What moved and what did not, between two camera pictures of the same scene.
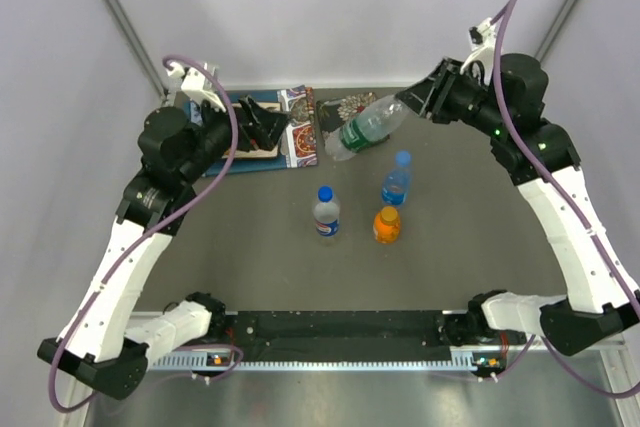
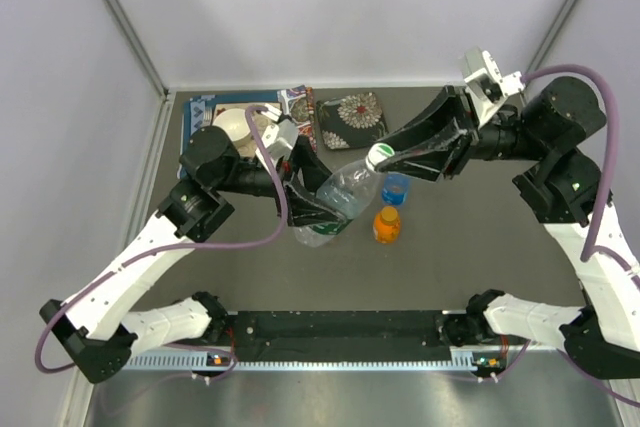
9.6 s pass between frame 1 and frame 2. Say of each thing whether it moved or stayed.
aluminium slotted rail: stayed
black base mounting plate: stayed
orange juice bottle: stayed
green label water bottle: moved
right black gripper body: moved
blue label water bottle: stayed
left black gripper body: moved
